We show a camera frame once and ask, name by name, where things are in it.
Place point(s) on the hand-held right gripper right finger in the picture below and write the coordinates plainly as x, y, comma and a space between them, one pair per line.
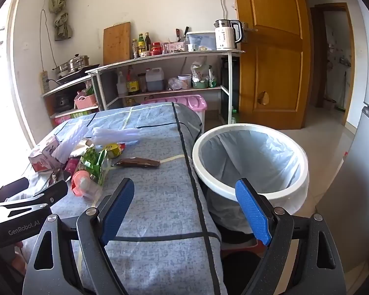
253, 212

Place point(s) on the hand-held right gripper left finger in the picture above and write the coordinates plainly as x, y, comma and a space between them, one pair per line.
116, 212

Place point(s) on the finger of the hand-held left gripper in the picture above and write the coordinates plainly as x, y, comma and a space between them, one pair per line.
15, 187
49, 194

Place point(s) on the pink lid plastic cup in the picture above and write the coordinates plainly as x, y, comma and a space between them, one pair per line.
81, 186

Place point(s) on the pink drink carton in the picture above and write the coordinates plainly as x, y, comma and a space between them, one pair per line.
44, 158

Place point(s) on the white round trash bin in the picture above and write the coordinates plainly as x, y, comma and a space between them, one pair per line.
212, 181

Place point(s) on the green snack packet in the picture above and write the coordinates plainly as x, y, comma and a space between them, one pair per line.
92, 163

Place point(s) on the long brownish snack wrapper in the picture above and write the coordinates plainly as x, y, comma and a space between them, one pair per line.
136, 162

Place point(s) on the translucent plastic bin liner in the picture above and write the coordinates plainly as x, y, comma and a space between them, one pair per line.
264, 156

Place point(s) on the white foam net sleeve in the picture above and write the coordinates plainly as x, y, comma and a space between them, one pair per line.
113, 135
69, 139

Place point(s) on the yellow snack packet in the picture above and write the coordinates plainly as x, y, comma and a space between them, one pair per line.
114, 149

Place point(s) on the dark cloth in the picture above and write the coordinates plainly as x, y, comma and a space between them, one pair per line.
236, 276

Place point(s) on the red white flat box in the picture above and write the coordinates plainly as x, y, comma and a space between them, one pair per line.
70, 116

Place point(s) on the black rice cooker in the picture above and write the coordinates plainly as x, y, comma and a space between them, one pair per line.
61, 101

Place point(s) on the green plastic bottle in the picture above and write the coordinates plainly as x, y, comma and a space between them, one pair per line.
233, 115

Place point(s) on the pink plastic basket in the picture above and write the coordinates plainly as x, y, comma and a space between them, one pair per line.
85, 100

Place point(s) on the grey refrigerator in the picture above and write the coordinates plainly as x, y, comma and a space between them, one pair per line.
353, 172

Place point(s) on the beige power strip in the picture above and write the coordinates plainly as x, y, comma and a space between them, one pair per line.
44, 83

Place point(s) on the grey side table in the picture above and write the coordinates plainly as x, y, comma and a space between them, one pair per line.
67, 85

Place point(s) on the pink lid storage box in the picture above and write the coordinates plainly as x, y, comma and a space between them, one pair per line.
184, 101

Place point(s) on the yellow label sauce bottle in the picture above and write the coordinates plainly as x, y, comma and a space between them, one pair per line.
132, 83

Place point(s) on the black induction cooker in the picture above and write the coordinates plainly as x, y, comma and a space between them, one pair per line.
87, 68

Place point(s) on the steel steamer pot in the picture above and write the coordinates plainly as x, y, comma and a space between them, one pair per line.
77, 63

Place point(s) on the dark liquid plastic jug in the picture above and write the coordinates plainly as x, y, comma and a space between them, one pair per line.
154, 80

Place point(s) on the green bowl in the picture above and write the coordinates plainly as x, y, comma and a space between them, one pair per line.
200, 84

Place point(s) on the green white pouch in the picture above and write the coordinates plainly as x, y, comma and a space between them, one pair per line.
212, 78

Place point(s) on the clear plastic bag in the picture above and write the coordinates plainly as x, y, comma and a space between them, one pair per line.
175, 84

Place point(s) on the white plastic tub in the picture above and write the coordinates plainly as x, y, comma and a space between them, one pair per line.
184, 81

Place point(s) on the white printed plastic bag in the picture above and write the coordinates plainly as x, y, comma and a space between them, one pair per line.
200, 70

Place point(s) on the wooden door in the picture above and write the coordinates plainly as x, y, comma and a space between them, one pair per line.
273, 52

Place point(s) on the small seasoning bottle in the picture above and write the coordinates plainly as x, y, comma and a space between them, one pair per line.
134, 49

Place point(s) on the wooden cutting board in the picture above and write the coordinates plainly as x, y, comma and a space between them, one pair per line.
116, 43

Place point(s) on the white metal shelf rack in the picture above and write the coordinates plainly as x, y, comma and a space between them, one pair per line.
203, 53

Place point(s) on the red jar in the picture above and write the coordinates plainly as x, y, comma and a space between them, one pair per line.
156, 48

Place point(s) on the yellow cap bottle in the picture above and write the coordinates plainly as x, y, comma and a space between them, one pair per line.
140, 43

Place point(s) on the dark oil bottle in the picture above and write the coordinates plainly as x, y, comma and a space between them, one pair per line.
147, 41

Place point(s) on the pink printed box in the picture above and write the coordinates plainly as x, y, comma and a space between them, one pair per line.
176, 47

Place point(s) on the white electric kettle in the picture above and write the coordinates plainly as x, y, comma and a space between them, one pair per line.
226, 38

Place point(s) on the clear lidded storage box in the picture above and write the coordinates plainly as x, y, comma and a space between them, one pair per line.
201, 40

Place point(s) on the hanging green cloth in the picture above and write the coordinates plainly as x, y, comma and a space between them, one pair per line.
60, 9

